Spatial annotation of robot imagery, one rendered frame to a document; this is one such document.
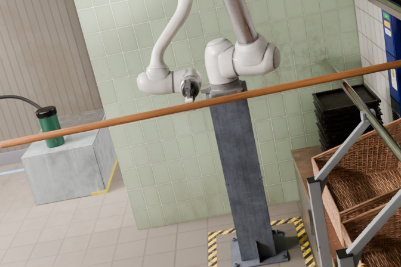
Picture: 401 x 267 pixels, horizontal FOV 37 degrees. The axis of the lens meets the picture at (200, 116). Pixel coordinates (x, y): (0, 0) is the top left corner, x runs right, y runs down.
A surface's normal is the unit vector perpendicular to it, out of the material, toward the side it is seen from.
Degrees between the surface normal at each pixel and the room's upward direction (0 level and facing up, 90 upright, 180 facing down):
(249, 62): 109
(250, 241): 90
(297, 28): 90
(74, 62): 90
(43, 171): 90
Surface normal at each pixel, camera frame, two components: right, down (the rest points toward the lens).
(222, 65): -0.37, 0.35
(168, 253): -0.20, -0.92
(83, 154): 0.00, 0.34
